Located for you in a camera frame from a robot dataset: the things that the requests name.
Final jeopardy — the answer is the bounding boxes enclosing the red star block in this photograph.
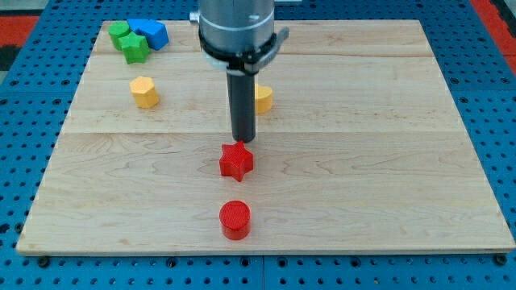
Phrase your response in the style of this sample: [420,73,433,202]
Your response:
[219,141,254,182]

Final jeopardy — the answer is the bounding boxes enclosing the green cylinder block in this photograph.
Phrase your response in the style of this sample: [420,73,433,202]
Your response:
[108,21,131,51]

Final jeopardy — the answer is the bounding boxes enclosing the yellow hexagon block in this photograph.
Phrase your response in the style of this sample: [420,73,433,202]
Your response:
[129,76,160,109]

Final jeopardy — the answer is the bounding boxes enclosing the red cylinder block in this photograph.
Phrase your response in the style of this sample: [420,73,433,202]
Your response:
[219,200,251,240]

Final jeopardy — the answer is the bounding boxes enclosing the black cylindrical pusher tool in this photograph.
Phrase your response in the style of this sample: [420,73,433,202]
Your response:
[227,73,256,143]

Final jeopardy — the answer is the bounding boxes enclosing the blue block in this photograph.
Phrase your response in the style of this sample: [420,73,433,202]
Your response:
[127,19,169,51]

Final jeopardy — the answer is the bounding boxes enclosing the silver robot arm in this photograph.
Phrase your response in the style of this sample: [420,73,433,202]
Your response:
[189,0,289,77]

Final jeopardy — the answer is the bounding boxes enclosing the yellow half-hidden block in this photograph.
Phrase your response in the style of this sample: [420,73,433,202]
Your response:
[255,84,273,114]

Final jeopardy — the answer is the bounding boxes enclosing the wooden board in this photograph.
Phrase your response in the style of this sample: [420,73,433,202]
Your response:
[17,20,515,256]

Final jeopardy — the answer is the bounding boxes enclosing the green star block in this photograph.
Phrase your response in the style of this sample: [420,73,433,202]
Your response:
[119,32,150,64]

